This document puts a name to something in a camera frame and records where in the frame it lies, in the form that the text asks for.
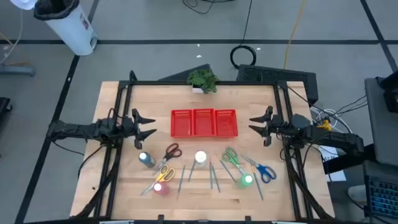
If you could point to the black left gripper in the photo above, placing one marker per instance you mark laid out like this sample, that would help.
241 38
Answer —
127 127

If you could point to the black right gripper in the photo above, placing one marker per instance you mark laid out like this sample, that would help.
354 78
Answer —
280 127

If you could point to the dark blue paint bottle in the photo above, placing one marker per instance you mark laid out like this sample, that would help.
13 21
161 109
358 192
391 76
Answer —
146 159

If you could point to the red plastic basket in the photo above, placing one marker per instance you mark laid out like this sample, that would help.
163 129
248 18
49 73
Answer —
204 123
226 124
182 124

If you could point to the teal paint brush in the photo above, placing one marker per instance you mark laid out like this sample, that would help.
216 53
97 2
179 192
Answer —
215 180
210 174
181 180
227 169
257 182
191 171

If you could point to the yellow and black marker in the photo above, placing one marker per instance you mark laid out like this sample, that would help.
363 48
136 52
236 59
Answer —
155 184

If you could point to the green paint bottle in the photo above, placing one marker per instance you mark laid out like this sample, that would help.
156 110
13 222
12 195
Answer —
246 180

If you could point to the white paint bottle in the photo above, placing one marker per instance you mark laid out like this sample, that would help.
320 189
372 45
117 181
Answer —
200 157

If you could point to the red paint bottle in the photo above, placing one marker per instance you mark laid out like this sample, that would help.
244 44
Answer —
161 188

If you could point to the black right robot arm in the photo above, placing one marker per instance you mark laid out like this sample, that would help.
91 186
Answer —
335 138

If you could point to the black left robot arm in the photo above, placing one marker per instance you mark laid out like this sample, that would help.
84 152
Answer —
77 129

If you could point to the yellow connector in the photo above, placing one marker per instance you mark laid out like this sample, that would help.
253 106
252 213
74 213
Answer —
325 125

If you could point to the potted green plant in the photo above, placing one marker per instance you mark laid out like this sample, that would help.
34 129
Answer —
203 80

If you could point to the white paper sheet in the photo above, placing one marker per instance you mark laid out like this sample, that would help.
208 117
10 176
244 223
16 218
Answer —
337 175

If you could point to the black floor beam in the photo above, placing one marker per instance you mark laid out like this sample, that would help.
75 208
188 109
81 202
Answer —
348 160

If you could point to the grey stool seat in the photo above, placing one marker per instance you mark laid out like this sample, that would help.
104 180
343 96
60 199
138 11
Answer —
357 194

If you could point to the grey side desk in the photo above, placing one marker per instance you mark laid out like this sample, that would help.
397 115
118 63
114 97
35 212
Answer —
381 124

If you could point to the white trash can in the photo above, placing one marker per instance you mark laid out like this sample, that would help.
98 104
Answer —
71 31

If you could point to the backlit keyboard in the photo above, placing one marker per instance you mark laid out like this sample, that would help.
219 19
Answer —
382 196

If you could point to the grey stand base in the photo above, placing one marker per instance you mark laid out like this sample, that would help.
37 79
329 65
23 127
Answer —
17 70

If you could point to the black floor object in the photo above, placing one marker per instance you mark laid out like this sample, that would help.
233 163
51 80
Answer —
4 105

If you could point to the white plastic bag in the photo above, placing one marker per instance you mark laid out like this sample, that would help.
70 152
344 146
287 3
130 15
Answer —
23 3

